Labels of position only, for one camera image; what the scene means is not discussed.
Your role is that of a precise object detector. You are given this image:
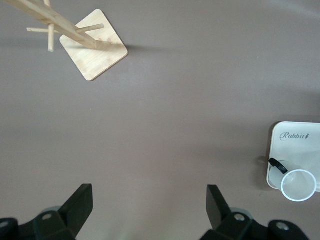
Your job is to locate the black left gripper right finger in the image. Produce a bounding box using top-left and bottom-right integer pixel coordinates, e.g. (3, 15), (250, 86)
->
(199, 184), (256, 240)

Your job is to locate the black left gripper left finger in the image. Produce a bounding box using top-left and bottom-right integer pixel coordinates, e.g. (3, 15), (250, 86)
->
(33, 183), (94, 240)

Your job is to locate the white smiley mug black handle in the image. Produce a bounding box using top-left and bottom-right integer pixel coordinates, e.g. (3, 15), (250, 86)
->
(268, 157), (318, 203)

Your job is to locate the cream rabbit print tray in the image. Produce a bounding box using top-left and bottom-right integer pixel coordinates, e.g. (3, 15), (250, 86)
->
(265, 121), (320, 194)

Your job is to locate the wooden mug stand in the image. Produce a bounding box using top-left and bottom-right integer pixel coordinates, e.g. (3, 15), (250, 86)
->
(3, 0), (129, 82)

